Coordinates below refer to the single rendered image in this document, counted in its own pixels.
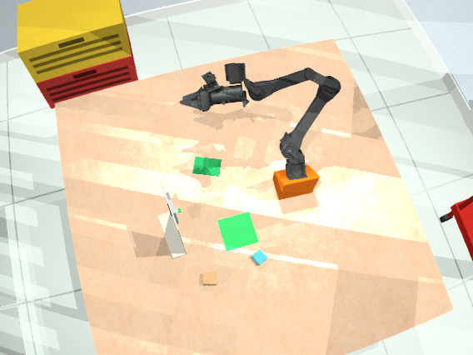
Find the light blue cube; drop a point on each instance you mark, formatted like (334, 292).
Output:
(259, 257)

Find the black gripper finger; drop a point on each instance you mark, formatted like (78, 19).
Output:
(193, 102)
(192, 94)

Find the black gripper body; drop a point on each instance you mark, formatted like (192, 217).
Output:
(208, 99)

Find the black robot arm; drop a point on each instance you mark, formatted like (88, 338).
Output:
(290, 143)

